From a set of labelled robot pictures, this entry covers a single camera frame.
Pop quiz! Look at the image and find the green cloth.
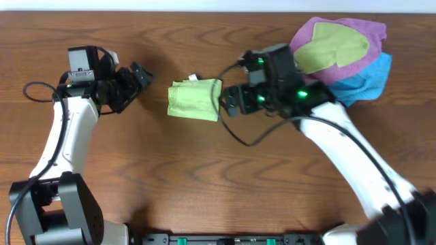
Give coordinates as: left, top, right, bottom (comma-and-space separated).
294, 22, 370, 74
167, 74, 222, 122

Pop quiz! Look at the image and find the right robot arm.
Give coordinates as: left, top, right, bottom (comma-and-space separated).
220, 44, 435, 244

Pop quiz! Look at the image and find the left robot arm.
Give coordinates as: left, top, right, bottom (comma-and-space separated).
8, 46, 154, 244

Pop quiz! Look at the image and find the green cloth on pile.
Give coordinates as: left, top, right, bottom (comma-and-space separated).
294, 22, 370, 74

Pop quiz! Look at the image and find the blue cloth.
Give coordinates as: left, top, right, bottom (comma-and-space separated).
328, 52, 392, 107

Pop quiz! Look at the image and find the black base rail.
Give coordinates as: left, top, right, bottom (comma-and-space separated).
129, 223, 345, 245

